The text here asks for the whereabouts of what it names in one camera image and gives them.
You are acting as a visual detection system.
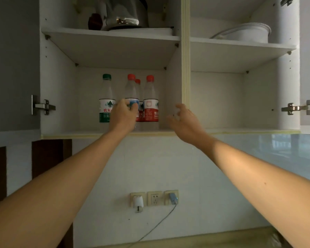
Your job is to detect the beige table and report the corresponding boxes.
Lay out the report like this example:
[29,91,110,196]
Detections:
[92,226,286,248]

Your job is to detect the white plastic basin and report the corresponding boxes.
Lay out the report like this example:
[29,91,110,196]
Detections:
[210,22,272,44]

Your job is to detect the person's left forearm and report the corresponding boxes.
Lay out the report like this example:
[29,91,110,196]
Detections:
[0,130,134,248]

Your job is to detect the person's right hand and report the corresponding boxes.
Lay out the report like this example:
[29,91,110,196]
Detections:
[166,103,212,147]

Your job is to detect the person's right forearm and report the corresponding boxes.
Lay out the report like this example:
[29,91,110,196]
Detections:
[194,138,310,248]

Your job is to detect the dark brown bowl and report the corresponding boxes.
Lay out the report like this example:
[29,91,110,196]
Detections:
[87,13,103,31]

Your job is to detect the red-cap water bottle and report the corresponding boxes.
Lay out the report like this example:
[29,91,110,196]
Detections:
[143,74,160,131]
[124,73,141,132]
[135,79,145,122]

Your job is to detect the white charger plug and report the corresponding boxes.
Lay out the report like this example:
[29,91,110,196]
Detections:
[133,195,145,214]

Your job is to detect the beige wall outlet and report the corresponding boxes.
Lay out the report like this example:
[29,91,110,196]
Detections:
[130,191,146,207]
[147,191,163,207]
[164,189,179,206]

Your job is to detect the person's left hand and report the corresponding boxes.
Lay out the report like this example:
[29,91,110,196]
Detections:
[109,99,140,135]

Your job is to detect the thin grey cable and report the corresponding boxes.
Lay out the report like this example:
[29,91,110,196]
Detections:
[126,203,177,248]

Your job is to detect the white wall cabinet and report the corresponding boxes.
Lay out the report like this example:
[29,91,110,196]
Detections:
[39,0,302,140]

